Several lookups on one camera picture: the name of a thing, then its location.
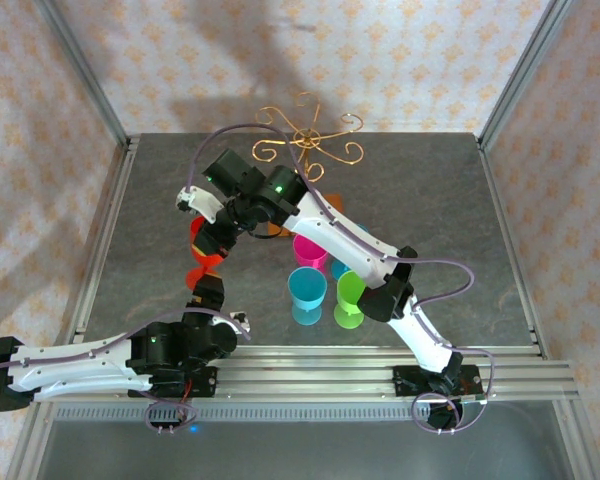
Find aluminium table side rail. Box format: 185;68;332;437
72;134;141;336
477;139;551;359

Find green plastic wine glass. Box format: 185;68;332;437
333;269;369;330

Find red plastic wine glass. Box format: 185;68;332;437
184;215;231;295

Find light blue plastic wine glass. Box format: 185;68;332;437
286;266;327;326

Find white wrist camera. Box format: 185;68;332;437
228;310;252;335
174;184;222;225

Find grey slotted cable duct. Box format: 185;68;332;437
54;402;461;424

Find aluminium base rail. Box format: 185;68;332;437
29;344;579;401

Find aluminium corner post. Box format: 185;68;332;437
34;0;131;146
479;0;576;146

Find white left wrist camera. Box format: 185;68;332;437
228;310;252;335

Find gold wire wine glass rack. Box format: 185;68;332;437
252;91;365;237

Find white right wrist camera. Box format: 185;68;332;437
174;184;222;225

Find pink plastic wine glass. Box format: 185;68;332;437
292;232;330;274

